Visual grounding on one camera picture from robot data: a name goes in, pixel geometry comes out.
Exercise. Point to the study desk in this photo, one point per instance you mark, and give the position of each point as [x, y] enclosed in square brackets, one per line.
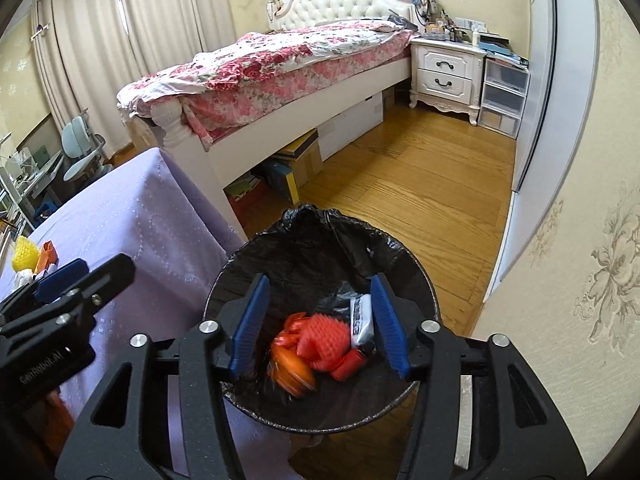
[45, 165]

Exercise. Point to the yellow foam fruit net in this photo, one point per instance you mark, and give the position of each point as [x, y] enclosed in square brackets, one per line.
[26, 255]

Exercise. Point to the white storage box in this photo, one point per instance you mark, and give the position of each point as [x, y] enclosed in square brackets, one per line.
[350, 125]

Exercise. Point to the white packet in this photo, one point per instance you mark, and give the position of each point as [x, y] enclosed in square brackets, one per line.
[24, 277]

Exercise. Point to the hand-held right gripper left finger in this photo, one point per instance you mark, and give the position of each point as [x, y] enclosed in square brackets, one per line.
[250, 320]

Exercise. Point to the white bottle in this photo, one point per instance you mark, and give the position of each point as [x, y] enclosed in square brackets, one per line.
[476, 38]

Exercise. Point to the white nightstand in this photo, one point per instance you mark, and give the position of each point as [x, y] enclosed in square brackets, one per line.
[445, 70]

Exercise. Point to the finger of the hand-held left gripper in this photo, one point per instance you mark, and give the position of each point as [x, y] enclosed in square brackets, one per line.
[107, 275]
[60, 277]

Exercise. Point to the trash bin with black liner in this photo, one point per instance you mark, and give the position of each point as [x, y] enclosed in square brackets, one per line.
[310, 270]

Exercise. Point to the cardboard box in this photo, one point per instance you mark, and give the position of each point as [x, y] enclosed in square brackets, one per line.
[305, 160]

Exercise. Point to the clear plastic drawer unit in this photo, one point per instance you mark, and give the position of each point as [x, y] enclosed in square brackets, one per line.
[502, 95]

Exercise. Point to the red plastic bag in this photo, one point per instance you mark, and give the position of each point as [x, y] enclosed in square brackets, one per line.
[290, 330]

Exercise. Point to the pink floral quilt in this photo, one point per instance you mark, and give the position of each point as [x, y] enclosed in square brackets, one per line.
[280, 60]

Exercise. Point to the beige curtain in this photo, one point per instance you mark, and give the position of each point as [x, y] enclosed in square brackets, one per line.
[90, 35]

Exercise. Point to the white printed wrapper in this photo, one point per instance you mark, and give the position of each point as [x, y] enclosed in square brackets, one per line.
[361, 320]

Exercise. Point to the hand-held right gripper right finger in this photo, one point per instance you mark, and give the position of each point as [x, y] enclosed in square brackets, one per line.
[390, 325]

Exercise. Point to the bed with floral quilt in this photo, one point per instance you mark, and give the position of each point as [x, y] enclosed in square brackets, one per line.
[340, 2]

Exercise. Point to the purple tablecloth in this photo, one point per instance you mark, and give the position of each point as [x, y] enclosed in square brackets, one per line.
[150, 220]

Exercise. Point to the red twisted wrapper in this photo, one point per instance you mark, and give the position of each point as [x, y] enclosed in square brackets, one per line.
[347, 365]

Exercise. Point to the light blue desk chair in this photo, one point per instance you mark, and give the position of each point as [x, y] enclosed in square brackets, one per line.
[80, 135]

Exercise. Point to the sliding wardrobe door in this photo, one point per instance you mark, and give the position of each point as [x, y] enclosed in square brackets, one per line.
[545, 110]

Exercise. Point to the orange paper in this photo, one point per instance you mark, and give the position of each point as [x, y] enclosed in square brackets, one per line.
[292, 370]
[47, 257]

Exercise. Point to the blue box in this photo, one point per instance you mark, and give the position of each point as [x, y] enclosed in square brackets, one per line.
[285, 177]

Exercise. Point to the red foam fruit net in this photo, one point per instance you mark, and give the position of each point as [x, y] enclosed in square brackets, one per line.
[325, 342]

